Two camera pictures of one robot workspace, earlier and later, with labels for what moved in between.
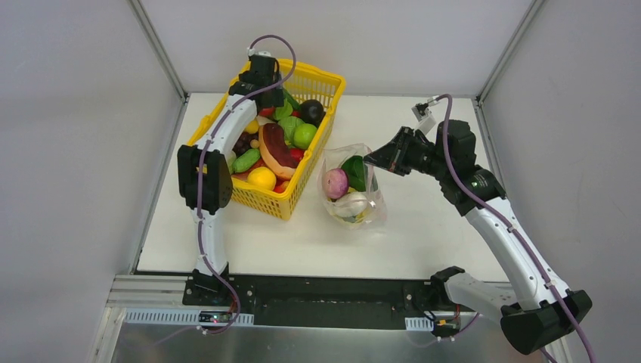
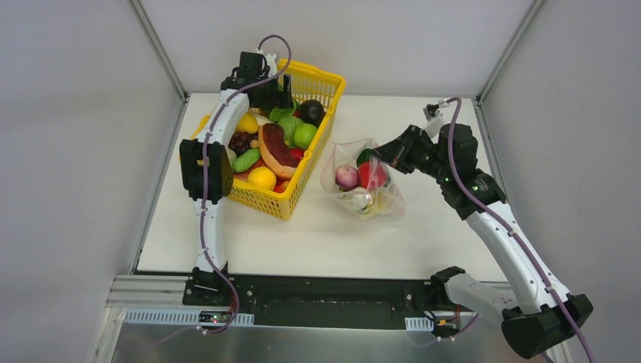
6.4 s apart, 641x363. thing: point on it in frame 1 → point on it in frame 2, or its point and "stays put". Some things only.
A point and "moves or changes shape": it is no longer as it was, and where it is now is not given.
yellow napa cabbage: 358,217 → 379,203
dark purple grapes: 244,143 stays put
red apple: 268,112 → 372,175
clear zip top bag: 350,187 moves or changes shape
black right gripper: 406,154 stays put
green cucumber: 246,160 stays put
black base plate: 321,301 stays put
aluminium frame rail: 150,323 stays put
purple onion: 335,183 → 346,178
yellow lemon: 262,177 stays put
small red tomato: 296,153 stays put
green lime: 303,134 stays put
